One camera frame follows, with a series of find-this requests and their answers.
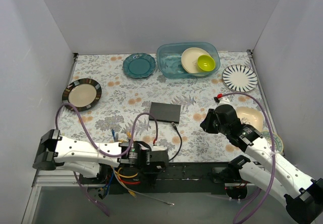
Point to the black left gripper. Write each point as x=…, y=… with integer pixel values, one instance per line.
x=158, y=159

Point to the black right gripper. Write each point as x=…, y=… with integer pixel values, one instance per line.
x=209, y=122

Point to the black network switch box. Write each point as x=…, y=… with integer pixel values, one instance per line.
x=165, y=112

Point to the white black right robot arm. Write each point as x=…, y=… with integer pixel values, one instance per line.
x=298, y=192

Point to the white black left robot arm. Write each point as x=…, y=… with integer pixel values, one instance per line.
x=94, y=163

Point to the cream square dish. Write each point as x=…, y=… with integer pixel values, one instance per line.
x=250, y=116

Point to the white plate blue stripes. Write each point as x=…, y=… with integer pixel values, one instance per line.
x=240, y=78

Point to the floral patterned table mat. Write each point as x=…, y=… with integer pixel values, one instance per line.
x=125, y=104

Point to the lime green bowl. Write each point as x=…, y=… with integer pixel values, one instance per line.
x=206, y=63

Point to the cream plate in tub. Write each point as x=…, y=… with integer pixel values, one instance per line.
x=189, y=59

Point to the blue transparent plastic tub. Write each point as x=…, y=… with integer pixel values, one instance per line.
x=179, y=60

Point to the yellow flower patterned bowl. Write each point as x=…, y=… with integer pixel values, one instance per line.
x=279, y=147

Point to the teal scalloped plate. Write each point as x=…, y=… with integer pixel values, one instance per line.
x=139, y=65

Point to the brown rimmed cream plate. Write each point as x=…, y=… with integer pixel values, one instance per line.
x=83, y=93

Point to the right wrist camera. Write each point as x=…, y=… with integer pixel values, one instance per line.
x=221, y=100

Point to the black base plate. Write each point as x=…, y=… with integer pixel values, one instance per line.
x=216, y=178

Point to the aluminium frame rail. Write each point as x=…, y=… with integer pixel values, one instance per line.
x=55, y=198

